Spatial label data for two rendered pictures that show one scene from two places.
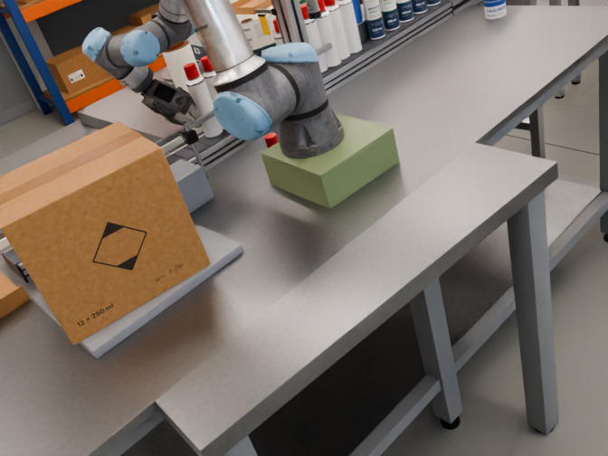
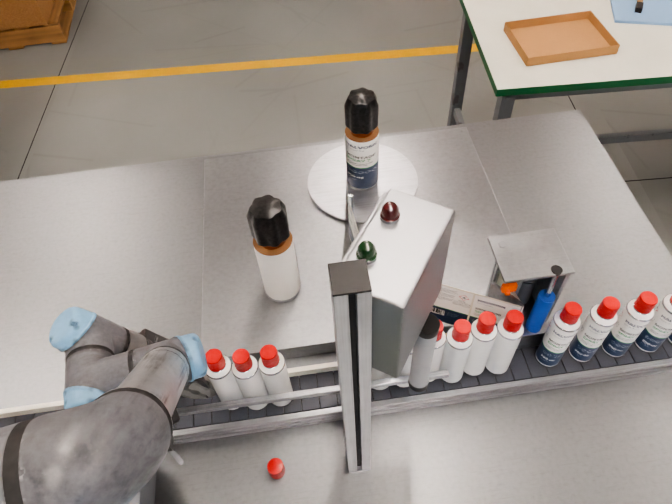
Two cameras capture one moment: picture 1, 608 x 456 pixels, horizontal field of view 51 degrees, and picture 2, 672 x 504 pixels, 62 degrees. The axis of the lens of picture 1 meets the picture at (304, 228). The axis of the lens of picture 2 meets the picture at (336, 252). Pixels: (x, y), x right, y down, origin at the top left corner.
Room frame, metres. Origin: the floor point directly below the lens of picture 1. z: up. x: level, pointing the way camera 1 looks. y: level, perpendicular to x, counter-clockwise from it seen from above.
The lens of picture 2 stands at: (1.36, -0.30, 2.02)
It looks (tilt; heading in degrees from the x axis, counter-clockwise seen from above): 52 degrees down; 30
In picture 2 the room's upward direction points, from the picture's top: 4 degrees counter-clockwise
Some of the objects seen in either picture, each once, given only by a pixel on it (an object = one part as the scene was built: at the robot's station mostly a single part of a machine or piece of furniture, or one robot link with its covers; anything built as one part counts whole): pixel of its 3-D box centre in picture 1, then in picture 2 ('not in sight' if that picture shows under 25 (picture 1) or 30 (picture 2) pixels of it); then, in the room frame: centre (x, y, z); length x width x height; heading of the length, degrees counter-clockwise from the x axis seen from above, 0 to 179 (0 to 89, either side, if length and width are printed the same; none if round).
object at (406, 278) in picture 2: not in sight; (391, 284); (1.77, -0.15, 1.38); 0.17 x 0.10 x 0.19; 179
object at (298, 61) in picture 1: (291, 76); not in sight; (1.35, -0.07, 1.09); 0.13 x 0.12 x 0.14; 133
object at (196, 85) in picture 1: (202, 100); (224, 379); (1.67, 0.16, 0.98); 0.05 x 0.05 x 0.20
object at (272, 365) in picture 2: not in sight; (275, 375); (1.72, 0.07, 0.98); 0.05 x 0.05 x 0.20
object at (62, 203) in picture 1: (97, 226); not in sight; (1.13, 0.39, 0.99); 0.30 x 0.24 x 0.27; 115
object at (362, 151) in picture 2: not in sight; (362, 140); (2.37, 0.18, 1.04); 0.09 x 0.09 x 0.29
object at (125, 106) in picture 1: (217, 79); (353, 231); (2.22, 0.13, 0.86); 0.80 x 0.67 x 0.05; 124
